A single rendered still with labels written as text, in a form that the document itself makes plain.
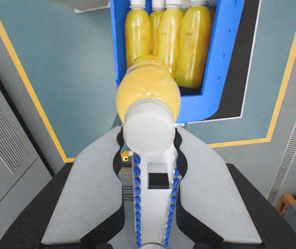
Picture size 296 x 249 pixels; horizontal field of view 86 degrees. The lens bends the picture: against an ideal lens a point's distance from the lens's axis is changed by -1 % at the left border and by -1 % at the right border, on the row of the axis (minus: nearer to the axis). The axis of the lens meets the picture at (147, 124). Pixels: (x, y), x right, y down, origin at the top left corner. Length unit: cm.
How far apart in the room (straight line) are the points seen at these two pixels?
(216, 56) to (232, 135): 178
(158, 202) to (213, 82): 87
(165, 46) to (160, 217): 105
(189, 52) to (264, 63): 151
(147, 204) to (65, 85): 131
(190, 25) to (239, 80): 127
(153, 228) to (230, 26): 125
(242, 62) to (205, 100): 126
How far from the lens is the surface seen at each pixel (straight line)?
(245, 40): 158
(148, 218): 123
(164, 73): 16
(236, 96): 168
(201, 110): 37
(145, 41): 47
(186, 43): 41
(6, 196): 202
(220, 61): 36
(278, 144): 249
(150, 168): 82
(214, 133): 199
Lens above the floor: 154
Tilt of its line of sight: 60 degrees down
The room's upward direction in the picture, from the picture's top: 180 degrees counter-clockwise
